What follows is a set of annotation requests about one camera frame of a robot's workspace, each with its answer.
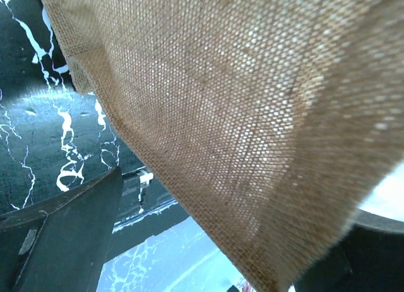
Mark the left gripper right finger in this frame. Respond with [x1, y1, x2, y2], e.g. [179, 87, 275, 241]
[294, 211, 403, 292]

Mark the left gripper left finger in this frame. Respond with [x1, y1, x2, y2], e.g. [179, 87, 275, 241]
[1, 168, 123, 291]

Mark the brown canvas tote bag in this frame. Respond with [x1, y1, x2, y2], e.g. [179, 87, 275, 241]
[41, 0, 403, 291]

